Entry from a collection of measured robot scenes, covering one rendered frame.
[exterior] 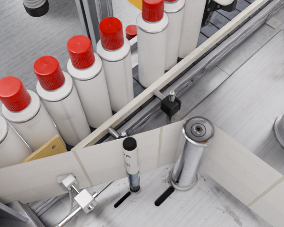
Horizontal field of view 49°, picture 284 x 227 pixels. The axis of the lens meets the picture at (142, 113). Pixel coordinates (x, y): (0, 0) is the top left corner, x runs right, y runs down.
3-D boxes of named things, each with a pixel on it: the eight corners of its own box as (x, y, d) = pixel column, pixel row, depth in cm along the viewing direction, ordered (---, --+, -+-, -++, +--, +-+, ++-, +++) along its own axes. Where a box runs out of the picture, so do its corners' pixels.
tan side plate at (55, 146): (23, 199, 50) (0, 183, 42) (20, 196, 50) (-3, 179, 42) (72, 158, 53) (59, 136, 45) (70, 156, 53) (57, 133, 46)
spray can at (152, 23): (158, 93, 61) (163, 13, 43) (134, 84, 62) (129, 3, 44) (167, 73, 64) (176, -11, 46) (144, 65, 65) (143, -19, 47)
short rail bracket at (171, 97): (168, 133, 62) (172, 102, 52) (158, 123, 64) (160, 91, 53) (179, 123, 64) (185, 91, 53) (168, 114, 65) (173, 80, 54)
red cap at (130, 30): (125, 43, 74) (124, 34, 71) (126, 33, 76) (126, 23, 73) (139, 44, 74) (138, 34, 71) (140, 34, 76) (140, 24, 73)
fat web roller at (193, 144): (183, 197, 51) (200, 154, 35) (163, 177, 53) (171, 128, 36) (201, 178, 53) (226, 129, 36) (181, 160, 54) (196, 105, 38)
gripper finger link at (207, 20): (207, -3, 58) (194, 27, 63) (220, 5, 57) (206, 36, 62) (216, -6, 60) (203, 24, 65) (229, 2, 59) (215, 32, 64)
